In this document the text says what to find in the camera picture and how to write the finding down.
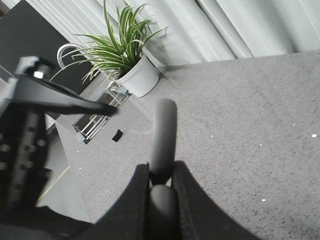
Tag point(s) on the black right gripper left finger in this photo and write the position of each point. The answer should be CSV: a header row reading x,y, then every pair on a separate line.
x,y
126,219

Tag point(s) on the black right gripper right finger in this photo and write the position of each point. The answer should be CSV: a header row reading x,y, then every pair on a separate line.
x,y
199,216

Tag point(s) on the black tape piece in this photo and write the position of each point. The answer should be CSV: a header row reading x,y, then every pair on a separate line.
x,y
118,135

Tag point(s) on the white plant pot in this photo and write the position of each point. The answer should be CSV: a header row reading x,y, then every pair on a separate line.
x,y
141,79

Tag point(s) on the green spider plant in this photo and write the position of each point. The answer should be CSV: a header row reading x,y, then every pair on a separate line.
x,y
120,50

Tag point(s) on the grey pleated curtain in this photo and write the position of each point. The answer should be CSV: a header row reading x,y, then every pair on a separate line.
x,y
197,31

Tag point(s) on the black monitor panel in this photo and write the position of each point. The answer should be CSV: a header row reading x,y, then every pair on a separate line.
x,y
24,32

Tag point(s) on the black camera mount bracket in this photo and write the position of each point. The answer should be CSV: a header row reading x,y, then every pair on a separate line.
x,y
24,152

